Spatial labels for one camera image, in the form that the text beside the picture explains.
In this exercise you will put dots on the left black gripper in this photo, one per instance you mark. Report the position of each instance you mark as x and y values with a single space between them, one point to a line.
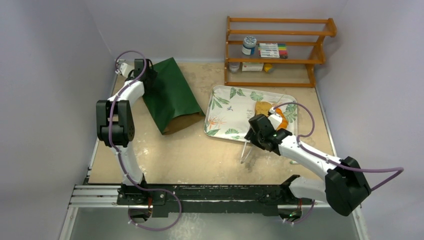
152 76

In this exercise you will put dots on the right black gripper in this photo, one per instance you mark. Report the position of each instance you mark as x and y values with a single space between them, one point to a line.
255 126

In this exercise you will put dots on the orange fake croissant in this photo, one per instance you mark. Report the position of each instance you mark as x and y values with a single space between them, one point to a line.
284 123

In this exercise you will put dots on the brown fake bread roll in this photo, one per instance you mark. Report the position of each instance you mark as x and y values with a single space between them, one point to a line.
262 108

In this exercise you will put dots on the metal tongs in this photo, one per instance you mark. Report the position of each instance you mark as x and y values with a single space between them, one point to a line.
246 151

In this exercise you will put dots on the green paper bag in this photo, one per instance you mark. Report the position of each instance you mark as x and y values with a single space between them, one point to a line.
169 98

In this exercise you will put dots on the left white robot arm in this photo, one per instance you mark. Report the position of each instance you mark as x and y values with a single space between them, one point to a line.
115 127

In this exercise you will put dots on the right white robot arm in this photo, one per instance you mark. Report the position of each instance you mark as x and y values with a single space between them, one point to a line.
341 183

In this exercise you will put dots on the leaf pattern tray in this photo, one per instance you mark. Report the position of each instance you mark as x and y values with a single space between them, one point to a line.
230 108

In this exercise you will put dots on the yellow small object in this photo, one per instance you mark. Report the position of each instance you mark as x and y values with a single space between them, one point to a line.
268 68

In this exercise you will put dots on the small white box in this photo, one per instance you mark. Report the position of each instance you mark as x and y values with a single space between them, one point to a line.
252 66

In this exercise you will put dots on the small clear jar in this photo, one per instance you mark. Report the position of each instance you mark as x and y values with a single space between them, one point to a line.
233 66

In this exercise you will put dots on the coloured marker pen set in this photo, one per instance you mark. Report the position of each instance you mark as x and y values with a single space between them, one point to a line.
273 50

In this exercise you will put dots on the white jar blue lid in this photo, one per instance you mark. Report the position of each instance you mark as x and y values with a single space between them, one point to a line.
249 45

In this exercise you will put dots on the orange wooden shelf rack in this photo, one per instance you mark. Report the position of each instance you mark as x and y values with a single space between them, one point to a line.
306 53

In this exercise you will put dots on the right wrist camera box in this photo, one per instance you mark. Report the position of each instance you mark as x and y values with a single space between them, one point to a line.
274 118

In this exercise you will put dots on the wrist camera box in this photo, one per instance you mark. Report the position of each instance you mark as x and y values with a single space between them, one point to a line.
274 118
124 69

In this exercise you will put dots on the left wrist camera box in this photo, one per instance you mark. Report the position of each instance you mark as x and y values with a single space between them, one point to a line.
124 69

